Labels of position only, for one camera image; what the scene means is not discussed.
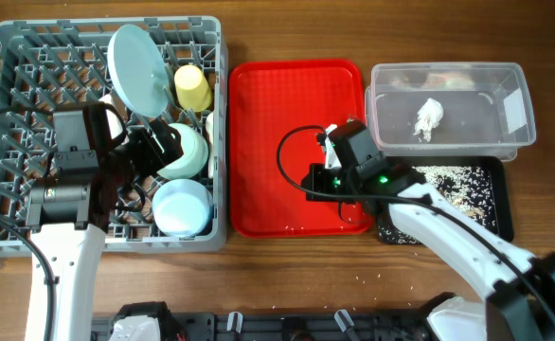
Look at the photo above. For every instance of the clear plastic bin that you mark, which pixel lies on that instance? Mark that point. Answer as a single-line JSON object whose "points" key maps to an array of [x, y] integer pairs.
{"points": [[487, 108]]}

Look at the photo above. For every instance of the spilled rice and scraps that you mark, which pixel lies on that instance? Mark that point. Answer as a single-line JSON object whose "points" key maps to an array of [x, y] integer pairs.
{"points": [[467, 188]]}

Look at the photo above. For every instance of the white napkin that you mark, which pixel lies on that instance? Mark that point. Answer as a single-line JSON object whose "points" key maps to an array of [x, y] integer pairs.
{"points": [[428, 118]]}

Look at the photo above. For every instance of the light blue food bowl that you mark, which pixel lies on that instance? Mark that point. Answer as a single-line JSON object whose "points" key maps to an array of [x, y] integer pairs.
{"points": [[181, 208]]}

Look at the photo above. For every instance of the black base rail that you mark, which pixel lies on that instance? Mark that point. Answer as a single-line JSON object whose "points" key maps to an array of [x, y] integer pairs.
{"points": [[384, 324]]}

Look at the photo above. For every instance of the black tray bin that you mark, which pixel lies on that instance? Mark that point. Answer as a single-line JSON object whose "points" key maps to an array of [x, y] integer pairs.
{"points": [[495, 169]]}

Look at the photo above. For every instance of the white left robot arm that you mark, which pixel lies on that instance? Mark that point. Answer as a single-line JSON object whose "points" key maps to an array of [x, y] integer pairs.
{"points": [[69, 213]]}

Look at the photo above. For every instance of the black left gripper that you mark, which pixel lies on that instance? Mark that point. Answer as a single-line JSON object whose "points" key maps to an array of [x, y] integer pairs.
{"points": [[154, 158]]}

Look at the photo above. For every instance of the light blue plate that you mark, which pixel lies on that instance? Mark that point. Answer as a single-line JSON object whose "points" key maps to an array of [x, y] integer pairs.
{"points": [[137, 71]]}

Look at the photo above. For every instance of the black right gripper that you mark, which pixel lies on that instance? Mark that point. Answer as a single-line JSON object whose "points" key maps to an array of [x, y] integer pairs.
{"points": [[314, 189]]}

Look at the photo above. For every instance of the grey dishwasher rack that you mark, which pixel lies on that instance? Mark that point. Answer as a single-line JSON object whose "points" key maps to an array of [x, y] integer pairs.
{"points": [[47, 63]]}

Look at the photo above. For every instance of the red plastic tray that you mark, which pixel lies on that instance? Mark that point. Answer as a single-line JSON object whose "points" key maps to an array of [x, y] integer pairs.
{"points": [[272, 108]]}

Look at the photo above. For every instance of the white plastic fork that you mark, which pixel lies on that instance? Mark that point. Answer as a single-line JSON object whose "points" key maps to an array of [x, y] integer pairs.
{"points": [[209, 129]]}

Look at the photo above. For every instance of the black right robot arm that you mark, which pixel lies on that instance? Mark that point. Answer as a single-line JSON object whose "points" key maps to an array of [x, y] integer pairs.
{"points": [[516, 288]]}

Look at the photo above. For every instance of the yellow plastic cup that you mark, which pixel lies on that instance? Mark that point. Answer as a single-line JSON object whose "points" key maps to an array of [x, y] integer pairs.
{"points": [[192, 89]]}

